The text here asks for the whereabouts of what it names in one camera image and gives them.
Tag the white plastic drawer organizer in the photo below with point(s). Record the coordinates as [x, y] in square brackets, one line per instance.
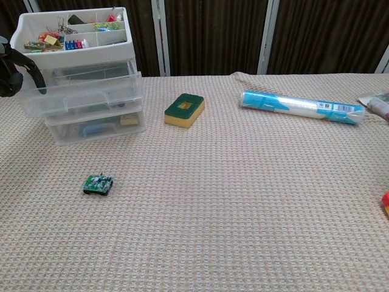
[91, 56]

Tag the yellow tape measure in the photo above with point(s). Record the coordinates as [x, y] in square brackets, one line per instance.
[386, 203]

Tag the blue white plastic roll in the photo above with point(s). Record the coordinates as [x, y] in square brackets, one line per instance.
[301, 106]

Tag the green yellow sponge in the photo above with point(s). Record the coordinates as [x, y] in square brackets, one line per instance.
[183, 114]

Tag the blue pink pushpin row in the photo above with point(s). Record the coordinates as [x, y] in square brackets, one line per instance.
[75, 45]

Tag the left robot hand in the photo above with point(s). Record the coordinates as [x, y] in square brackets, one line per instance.
[10, 79]

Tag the black rubber piece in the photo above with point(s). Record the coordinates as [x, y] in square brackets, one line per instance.
[76, 19]

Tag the small tan block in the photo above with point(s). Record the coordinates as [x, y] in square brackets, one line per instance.
[51, 40]

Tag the pink floral packet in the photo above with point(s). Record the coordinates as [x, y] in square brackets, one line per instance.
[378, 105]

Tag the colourful small clips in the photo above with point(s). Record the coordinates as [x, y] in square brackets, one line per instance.
[42, 36]
[34, 45]

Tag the small green circuit board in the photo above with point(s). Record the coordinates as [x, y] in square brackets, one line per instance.
[98, 184]

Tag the tan box in drawer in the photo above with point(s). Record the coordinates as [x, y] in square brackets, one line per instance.
[128, 119]

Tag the green blue packet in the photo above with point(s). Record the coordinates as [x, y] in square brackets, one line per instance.
[106, 26]

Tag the clear plastic drawer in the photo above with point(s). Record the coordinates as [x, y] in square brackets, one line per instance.
[130, 108]
[100, 140]
[91, 91]

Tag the beige woven tablecloth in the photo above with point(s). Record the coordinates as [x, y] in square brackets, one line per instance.
[212, 197]

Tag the grey partition post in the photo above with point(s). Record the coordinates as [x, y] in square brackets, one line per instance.
[267, 36]
[383, 62]
[32, 6]
[159, 36]

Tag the red white trinket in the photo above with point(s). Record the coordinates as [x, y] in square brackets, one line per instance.
[112, 17]

